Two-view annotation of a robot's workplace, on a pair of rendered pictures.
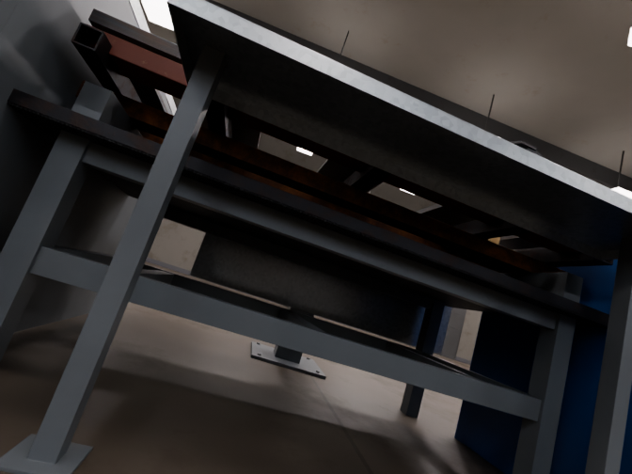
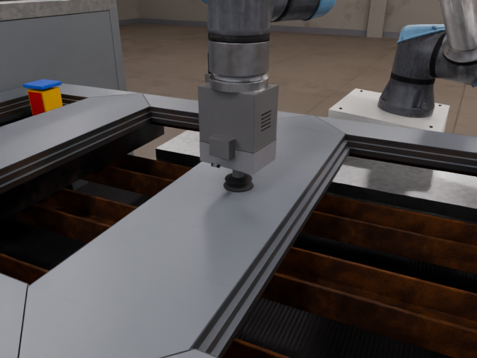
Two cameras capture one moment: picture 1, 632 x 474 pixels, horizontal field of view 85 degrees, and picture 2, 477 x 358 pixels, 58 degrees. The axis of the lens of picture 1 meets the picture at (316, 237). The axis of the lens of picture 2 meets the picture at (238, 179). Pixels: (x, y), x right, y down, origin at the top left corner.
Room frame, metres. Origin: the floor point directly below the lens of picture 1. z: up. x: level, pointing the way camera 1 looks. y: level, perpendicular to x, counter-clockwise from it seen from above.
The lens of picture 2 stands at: (0.80, -0.35, 1.11)
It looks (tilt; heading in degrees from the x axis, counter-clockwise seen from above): 26 degrees down; 36
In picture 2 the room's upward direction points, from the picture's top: straight up
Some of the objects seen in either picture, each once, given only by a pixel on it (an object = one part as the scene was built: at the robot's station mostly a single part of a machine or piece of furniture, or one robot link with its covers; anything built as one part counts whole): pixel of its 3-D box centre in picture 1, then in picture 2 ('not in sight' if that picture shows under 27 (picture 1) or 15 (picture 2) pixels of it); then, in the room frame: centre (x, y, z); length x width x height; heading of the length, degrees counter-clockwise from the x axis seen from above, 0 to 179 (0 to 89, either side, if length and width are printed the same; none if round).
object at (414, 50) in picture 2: not in sight; (421, 49); (2.04, -0.07, 0.94); 0.13 x 0.12 x 0.14; 78
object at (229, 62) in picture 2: not in sight; (236, 58); (1.24, -0.03, 1.02); 0.08 x 0.08 x 0.05
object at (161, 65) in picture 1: (375, 161); not in sight; (0.92, -0.09, 0.79); 1.56 x 0.09 x 0.06; 101
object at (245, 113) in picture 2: not in sight; (231, 121); (1.23, -0.03, 0.94); 0.10 x 0.09 x 0.16; 4
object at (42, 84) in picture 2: not in sight; (42, 87); (1.35, 0.61, 0.88); 0.06 x 0.06 x 0.02; 11
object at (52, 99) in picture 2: not in sight; (51, 127); (1.35, 0.61, 0.78); 0.05 x 0.05 x 0.19; 11
